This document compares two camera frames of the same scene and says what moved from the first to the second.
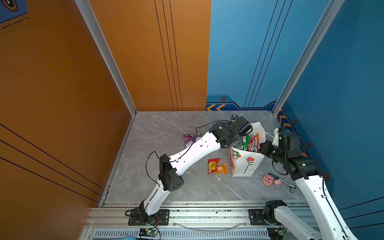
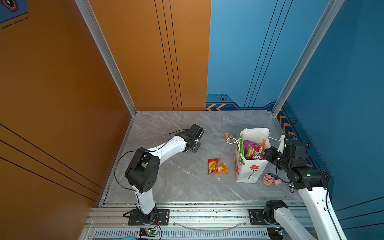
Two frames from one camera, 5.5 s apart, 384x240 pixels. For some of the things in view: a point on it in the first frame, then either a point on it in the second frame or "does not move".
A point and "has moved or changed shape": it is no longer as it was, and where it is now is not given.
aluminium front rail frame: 186,221 does not move
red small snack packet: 212,165 does not move
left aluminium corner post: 90,19 does not move
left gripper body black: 237,142 to 196,146
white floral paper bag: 244,163 has moved or changed shape
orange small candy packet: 222,168 does not move
